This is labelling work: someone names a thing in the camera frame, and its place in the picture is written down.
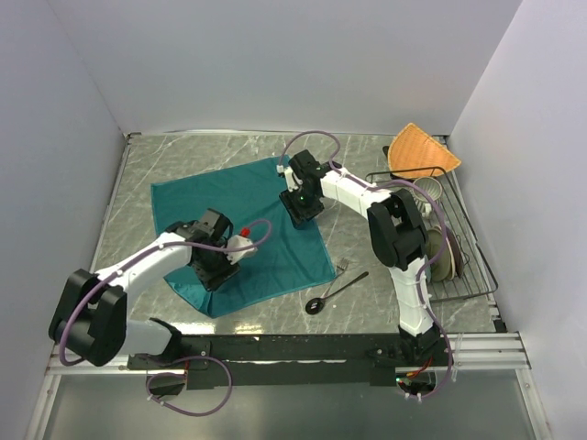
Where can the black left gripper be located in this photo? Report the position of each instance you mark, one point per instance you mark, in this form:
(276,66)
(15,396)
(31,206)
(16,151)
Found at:
(211,280)

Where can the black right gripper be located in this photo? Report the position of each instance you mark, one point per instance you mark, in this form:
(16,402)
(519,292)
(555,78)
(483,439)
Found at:
(297,213)

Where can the teal satin napkin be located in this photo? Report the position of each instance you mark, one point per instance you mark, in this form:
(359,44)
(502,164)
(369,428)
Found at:
(289,261)

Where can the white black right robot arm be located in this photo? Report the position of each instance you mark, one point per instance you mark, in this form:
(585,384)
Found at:
(397,232)

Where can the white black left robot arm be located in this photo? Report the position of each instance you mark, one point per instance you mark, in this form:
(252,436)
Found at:
(91,318)

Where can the silver fork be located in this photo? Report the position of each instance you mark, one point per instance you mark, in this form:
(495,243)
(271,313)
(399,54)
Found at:
(341,266)

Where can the black spoon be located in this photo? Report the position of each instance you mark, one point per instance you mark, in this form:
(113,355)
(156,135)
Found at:
(316,305)

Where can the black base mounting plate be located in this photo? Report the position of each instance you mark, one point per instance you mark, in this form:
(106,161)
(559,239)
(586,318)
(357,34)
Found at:
(298,359)

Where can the orange woven fan basket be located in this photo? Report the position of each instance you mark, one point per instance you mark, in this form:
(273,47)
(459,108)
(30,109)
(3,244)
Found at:
(414,154)

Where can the olive green plate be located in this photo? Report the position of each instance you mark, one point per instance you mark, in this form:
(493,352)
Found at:
(442,268)

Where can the dark brown plate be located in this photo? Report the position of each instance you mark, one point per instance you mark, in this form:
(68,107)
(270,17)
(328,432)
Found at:
(456,253)

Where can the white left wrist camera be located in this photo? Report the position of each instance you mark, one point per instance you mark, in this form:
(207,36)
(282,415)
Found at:
(240,246)

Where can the black wire dish rack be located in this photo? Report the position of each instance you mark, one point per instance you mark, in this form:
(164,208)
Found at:
(477,280)

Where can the aluminium rail frame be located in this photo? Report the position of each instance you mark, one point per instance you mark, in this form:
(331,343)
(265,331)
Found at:
(472,351)

